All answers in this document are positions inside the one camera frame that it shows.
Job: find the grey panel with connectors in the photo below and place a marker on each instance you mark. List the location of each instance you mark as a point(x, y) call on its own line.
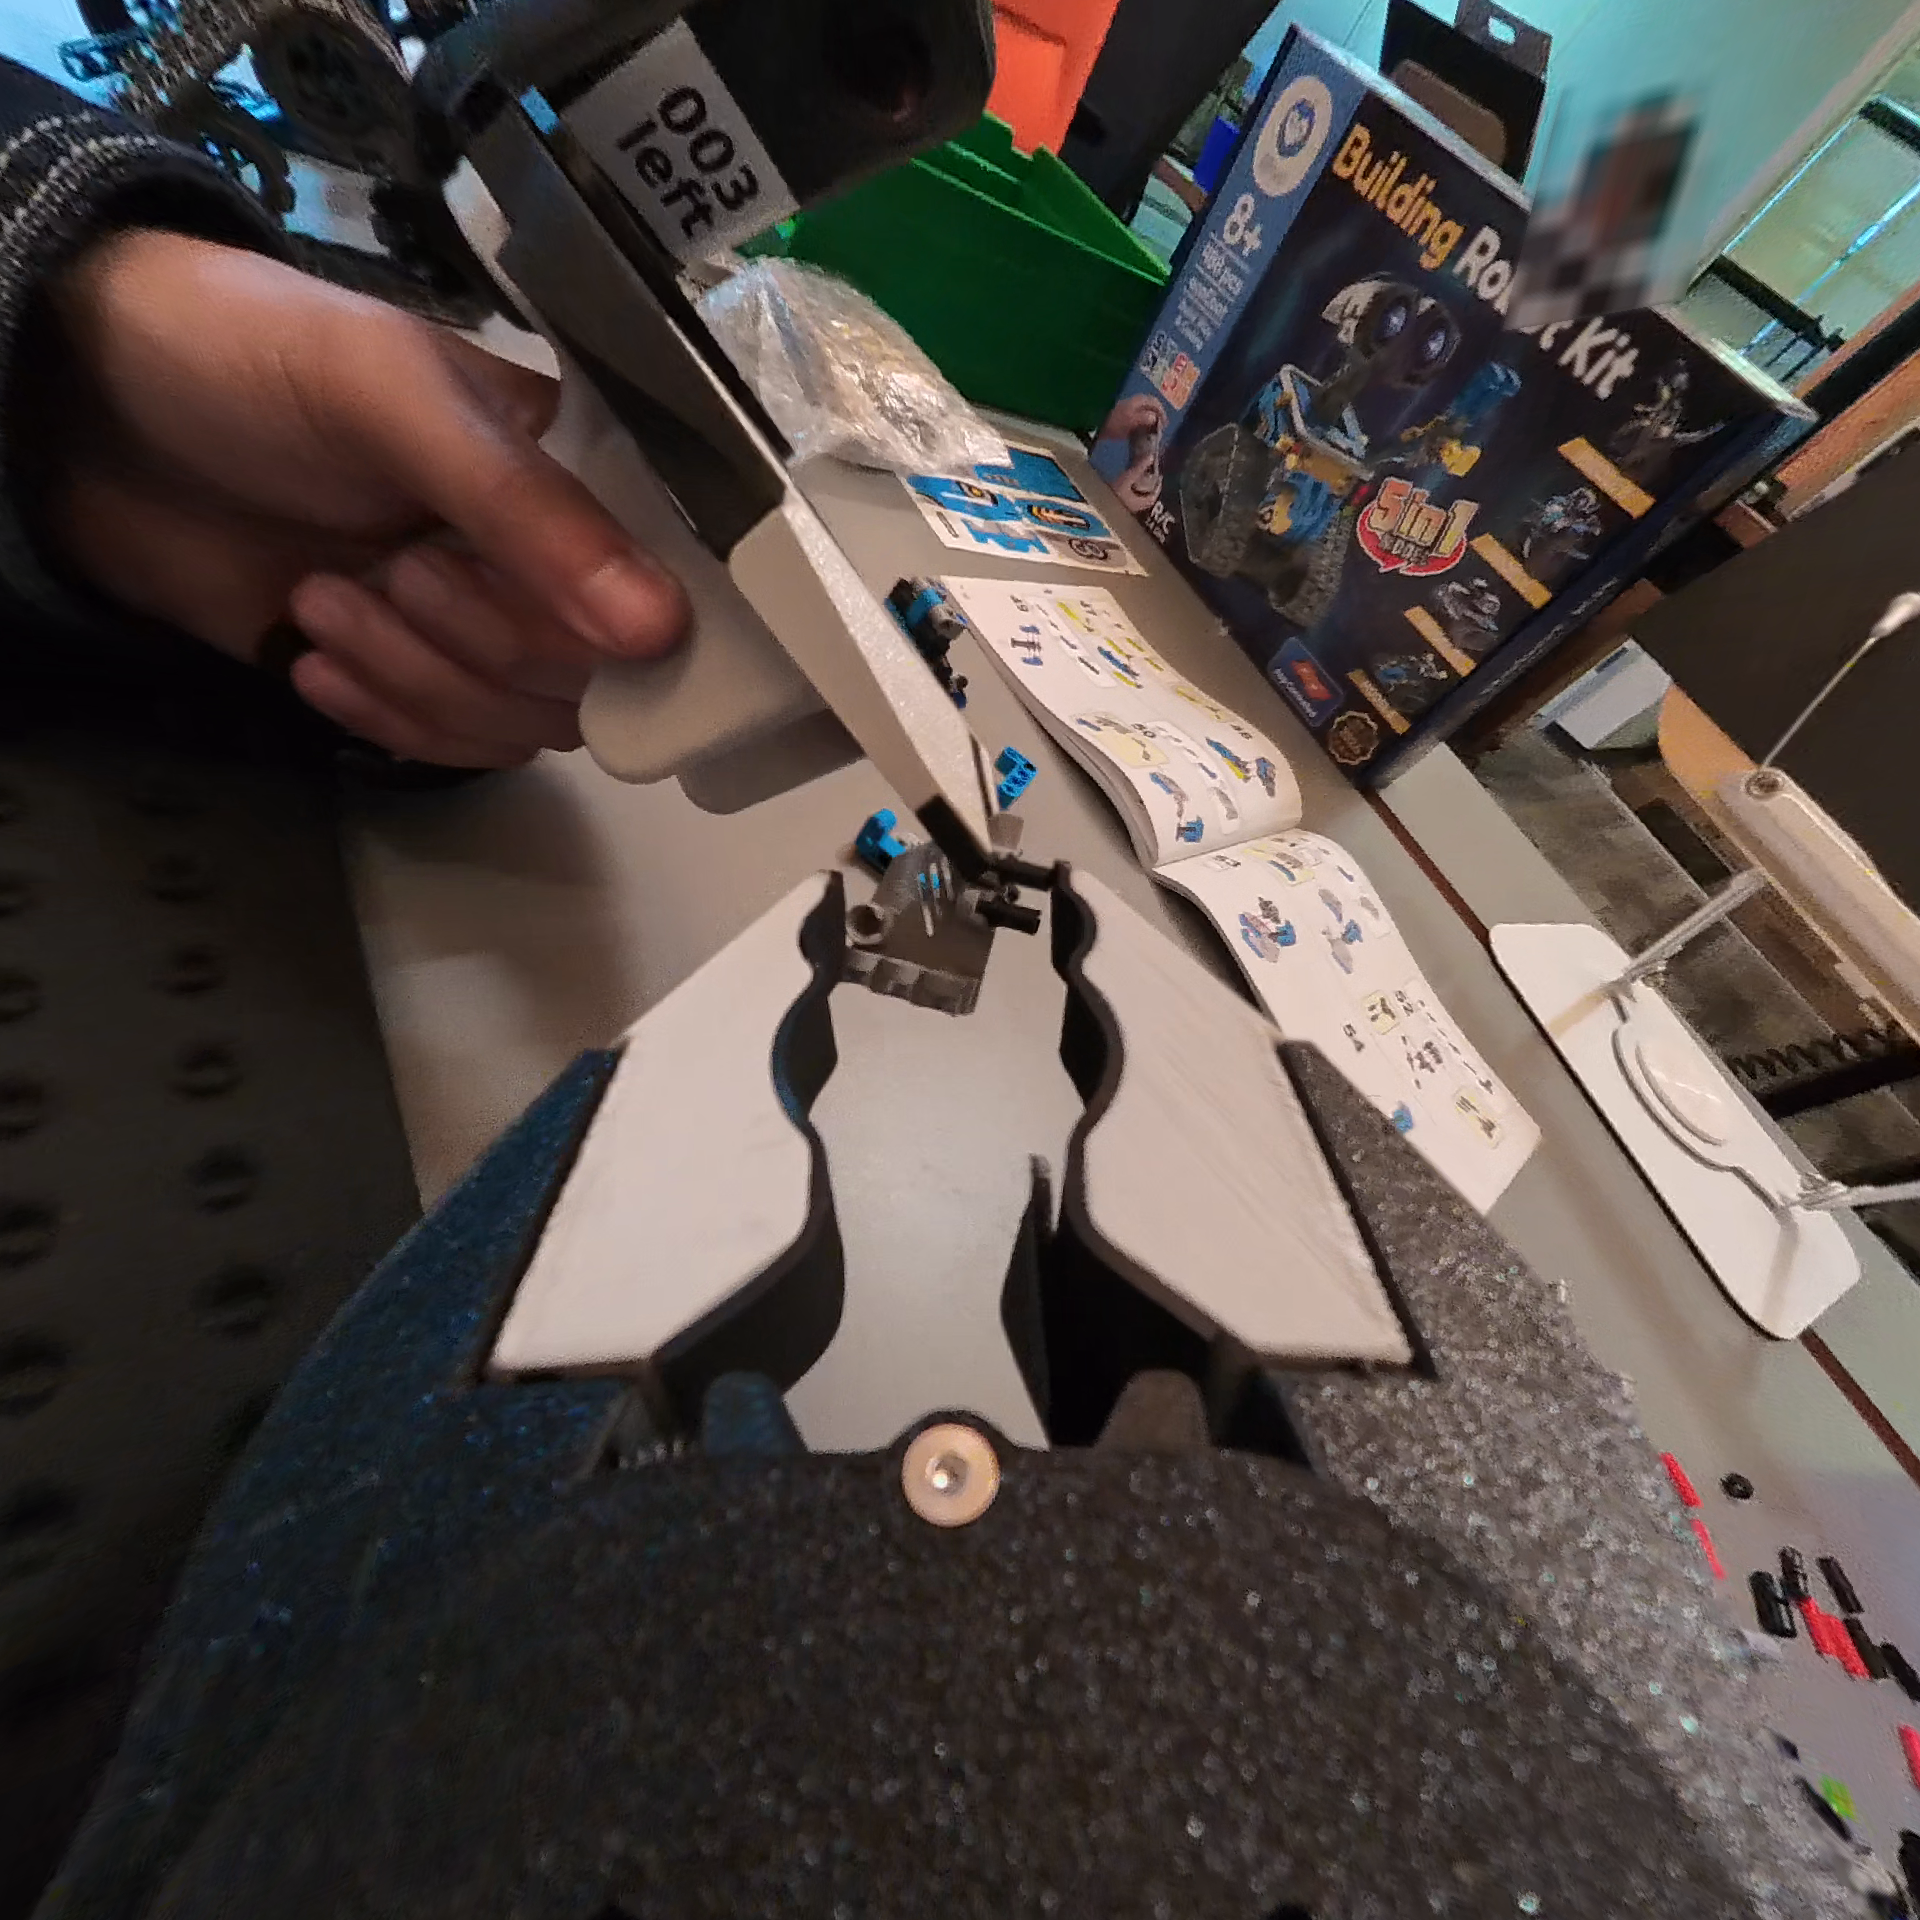
point(922, 946)

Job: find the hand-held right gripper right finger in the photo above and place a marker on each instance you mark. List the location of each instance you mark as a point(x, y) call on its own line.
point(1229, 1188)

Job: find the blue angled beam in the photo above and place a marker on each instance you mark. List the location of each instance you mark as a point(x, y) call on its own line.
point(875, 840)

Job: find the black pin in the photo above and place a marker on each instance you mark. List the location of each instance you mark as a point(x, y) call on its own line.
point(1006, 908)

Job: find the blue sticker sheet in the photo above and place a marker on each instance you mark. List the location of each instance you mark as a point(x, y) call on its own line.
point(1021, 512)

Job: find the orange carry case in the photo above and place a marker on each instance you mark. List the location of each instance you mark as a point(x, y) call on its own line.
point(1049, 55)

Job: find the dark wheeled brick model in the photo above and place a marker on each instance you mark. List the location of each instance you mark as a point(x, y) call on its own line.
point(302, 77)

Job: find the grey desk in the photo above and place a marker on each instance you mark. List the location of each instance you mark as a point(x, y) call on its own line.
point(598, 899)

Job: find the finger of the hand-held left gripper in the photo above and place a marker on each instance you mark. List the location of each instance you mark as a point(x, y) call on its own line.
point(869, 661)

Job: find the green plastic bin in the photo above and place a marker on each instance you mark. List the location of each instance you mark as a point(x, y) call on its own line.
point(1021, 285)

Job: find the blue beams black axle assembly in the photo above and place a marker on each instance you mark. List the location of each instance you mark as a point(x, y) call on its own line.
point(1014, 768)

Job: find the person's left forearm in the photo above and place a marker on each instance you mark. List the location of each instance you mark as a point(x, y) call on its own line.
point(89, 193)

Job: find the person's left hand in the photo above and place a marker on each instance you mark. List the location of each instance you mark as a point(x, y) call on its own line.
point(302, 483)

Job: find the open instruction booklet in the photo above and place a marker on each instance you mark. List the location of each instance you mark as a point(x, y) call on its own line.
point(1169, 748)

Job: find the white stand base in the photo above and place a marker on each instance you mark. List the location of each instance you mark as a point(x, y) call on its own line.
point(1695, 1141)

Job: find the dark blue toy kit box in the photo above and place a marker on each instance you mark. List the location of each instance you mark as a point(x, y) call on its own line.
point(1350, 453)

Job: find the pile of small brick parts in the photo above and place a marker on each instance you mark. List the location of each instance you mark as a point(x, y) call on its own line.
point(1829, 1635)

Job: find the clear plastic bag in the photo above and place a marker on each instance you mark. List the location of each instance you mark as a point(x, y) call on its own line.
point(841, 378)

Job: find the blue yellow brick vehicle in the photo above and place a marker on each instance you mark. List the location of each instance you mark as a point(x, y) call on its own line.
point(929, 623)

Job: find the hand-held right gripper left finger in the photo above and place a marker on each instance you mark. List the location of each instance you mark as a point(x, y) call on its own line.
point(675, 1188)

